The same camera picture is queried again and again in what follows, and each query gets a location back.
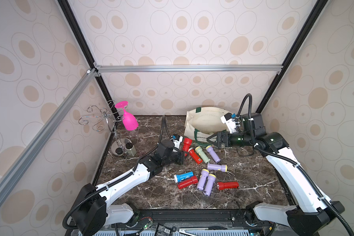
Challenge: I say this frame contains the cream green tote bag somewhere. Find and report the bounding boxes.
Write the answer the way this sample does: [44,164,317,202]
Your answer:
[184,107,230,146]

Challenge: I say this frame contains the red flashlight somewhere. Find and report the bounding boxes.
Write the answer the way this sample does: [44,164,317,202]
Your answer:
[178,176,198,189]
[217,182,239,190]
[188,148,203,164]
[182,137,192,156]

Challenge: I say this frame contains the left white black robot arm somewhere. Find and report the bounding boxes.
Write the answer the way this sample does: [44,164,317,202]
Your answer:
[62,140,185,236]

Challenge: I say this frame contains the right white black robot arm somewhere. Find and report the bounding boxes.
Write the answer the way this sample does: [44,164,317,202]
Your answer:
[206,113,354,236]

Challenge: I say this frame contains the purple flashlight upper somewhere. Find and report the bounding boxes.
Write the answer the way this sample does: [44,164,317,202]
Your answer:
[206,145,221,163]

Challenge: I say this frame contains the pale green flashlight middle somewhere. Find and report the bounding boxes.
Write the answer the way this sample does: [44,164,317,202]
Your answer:
[195,146,210,164]

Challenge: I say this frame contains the purple flashlight yellow head sideways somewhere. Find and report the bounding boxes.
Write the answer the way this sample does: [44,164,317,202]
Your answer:
[207,163,228,173]

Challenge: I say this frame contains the purple flashlight lower right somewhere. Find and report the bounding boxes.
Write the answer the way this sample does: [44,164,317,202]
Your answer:
[203,174,216,197]

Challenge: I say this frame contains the red flashlight below blue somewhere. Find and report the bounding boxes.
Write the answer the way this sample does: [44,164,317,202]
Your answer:
[178,176,198,189]

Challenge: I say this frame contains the purple flashlight lower left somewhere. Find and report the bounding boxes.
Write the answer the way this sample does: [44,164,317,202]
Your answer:
[197,169,209,191]

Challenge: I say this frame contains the pink plastic wine glass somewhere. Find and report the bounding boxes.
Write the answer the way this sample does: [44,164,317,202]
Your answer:
[115,101,139,131]

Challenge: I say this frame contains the horizontal aluminium back bar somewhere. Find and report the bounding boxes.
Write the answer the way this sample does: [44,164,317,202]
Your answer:
[86,64,283,73]

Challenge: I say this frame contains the aluminium left side bar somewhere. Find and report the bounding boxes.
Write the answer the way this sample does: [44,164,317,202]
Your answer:
[0,68,98,207]

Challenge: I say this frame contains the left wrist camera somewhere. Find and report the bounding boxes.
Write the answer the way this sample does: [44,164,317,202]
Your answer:
[171,134,183,148]

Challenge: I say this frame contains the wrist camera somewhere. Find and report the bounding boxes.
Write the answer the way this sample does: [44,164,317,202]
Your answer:
[171,134,183,148]
[220,113,241,134]

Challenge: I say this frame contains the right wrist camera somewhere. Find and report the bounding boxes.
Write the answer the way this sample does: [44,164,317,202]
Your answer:
[220,113,241,134]

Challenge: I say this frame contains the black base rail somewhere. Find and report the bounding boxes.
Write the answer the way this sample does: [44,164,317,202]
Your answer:
[65,208,319,236]

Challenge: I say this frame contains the silver wire glass rack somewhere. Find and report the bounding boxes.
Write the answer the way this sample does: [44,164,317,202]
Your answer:
[78,100,131,157]

